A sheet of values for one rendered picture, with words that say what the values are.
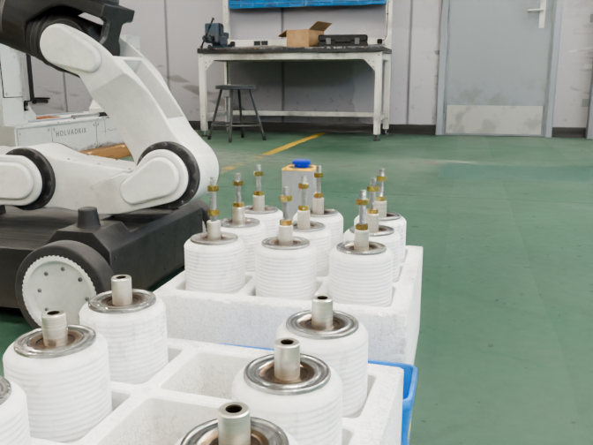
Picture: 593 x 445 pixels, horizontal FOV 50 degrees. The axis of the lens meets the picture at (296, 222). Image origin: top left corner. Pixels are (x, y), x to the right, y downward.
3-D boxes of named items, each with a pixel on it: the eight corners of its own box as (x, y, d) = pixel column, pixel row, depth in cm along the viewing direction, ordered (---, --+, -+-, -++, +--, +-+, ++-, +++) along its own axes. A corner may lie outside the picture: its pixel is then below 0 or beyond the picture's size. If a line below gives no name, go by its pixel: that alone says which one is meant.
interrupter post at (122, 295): (107, 306, 72) (105, 279, 71) (119, 300, 74) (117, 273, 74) (126, 309, 71) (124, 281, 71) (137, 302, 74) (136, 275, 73)
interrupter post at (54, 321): (37, 348, 61) (33, 315, 60) (53, 338, 63) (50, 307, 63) (58, 350, 60) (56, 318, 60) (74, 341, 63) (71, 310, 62)
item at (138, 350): (72, 459, 74) (60, 312, 70) (118, 418, 83) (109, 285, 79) (146, 474, 71) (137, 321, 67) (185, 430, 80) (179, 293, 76)
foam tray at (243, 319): (155, 400, 101) (150, 292, 97) (236, 314, 138) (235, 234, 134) (402, 433, 92) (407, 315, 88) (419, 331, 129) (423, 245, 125)
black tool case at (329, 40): (320, 49, 569) (320, 36, 566) (367, 49, 564) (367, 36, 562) (317, 47, 535) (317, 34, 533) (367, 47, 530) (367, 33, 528)
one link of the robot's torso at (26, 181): (-40, 207, 145) (-47, 149, 142) (18, 192, 164) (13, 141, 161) (39, 212, 140) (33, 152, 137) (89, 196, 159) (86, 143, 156)
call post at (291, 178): (281, 308, 142) (281, 169, 135) (289, 298, 149) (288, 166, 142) (312, 311, 140) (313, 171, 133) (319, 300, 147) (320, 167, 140)
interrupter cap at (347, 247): (326, 250, 96) (326, 245, 96) (357, 241, 101) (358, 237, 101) (364, 260, 91) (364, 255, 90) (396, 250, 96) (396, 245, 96)
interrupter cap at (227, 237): (218, 233, 107) (218, 229, 106) (247, 241, 101) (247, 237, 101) (181, 240, 102) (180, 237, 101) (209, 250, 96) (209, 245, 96)
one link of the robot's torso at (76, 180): (-19, 150, 140) (180, 141, 128) (39, 141, 159) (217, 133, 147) (-8, 219, 143) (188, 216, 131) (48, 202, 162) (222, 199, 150)
